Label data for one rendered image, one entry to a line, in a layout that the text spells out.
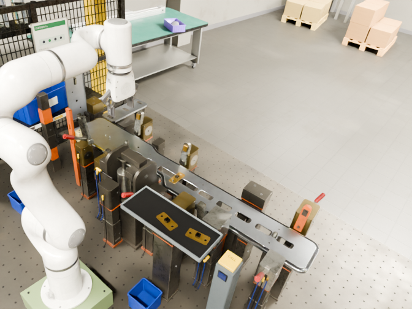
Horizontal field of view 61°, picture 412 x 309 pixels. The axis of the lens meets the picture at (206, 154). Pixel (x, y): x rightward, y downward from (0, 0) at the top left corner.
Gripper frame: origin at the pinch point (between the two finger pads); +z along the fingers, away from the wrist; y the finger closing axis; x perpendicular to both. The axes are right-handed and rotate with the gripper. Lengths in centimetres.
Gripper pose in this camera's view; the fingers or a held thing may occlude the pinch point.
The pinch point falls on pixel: (121, 108)
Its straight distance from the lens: 132.2
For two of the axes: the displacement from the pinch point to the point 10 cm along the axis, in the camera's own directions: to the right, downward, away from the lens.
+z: -1.2, 7.8, 6.1
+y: 5.8, -4.5, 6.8
